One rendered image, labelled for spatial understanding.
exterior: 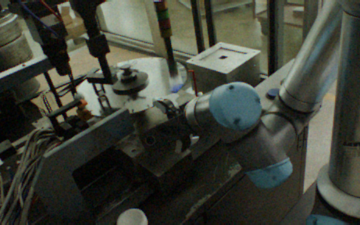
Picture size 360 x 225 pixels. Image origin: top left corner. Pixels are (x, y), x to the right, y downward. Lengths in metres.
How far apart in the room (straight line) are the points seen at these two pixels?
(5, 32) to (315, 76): 1.17
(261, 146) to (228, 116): 0.08
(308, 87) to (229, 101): 0.15
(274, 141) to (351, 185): 0.14
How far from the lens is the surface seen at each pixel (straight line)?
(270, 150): 0.54
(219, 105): 0.48
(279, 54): 1.06
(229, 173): 0.85
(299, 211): 0.78
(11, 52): 1.43
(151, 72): 0.95
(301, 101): 0.58
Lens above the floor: 1.36
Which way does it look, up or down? 34 degrees down
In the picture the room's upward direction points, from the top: 12 degrees counter-clockwise
